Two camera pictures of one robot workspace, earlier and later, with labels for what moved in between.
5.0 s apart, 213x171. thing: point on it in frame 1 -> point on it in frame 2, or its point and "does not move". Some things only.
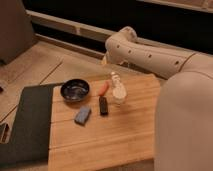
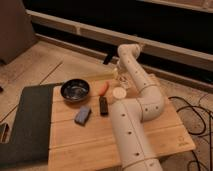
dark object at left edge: [5, 133] does not move
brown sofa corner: [16, 30] does not move
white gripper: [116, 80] -> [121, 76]
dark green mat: [31, 132] does not move
